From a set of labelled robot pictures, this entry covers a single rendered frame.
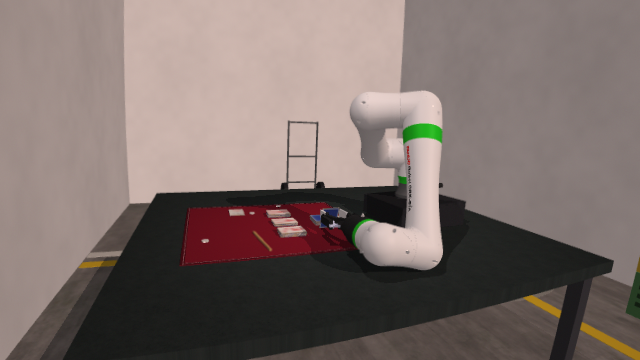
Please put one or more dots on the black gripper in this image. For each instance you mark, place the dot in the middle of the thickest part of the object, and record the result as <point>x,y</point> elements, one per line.
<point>339,222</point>

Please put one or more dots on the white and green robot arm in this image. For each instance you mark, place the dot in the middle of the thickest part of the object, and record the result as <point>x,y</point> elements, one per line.
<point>419,114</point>

